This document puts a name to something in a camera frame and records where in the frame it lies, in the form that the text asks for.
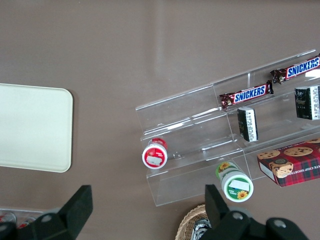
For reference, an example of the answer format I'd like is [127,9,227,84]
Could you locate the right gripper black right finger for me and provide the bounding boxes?
[199,184,266,240]

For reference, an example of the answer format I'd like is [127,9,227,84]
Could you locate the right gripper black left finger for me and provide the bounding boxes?
[16,184,94,240]

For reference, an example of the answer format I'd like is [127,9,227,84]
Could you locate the aluminium foil tray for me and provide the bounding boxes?
[192,216,213,240]

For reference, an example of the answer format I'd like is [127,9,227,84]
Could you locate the light wicker basket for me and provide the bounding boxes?
[174,204,213,240]

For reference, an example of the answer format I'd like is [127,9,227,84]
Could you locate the cream rectangular serving tray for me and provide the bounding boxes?
[0,83,74,174]

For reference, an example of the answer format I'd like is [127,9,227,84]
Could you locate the green sunflower lidded cup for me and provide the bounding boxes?
[215,161,255,203]

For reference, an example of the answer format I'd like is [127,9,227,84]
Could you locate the clear acrylic bottle rack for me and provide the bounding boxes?
[0,206,45,230]

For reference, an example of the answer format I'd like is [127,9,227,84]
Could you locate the clear acrylic stepped stand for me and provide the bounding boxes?
[212,48,320,181]
[134,82,251,207]

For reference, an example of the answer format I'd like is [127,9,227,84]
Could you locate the red lidded yogurt cup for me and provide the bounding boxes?
[141,137,169,170]

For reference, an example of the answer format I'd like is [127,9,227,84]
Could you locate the red tartan cookie box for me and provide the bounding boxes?
[256,137,320,188]

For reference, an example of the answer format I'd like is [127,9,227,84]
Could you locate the small black carton box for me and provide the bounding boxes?
[236,106,261,143]
[294,85,320,121]

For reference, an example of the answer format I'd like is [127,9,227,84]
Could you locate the Snickers chocolate bar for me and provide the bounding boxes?
[269,53,320,85]
[219,79,275,111]

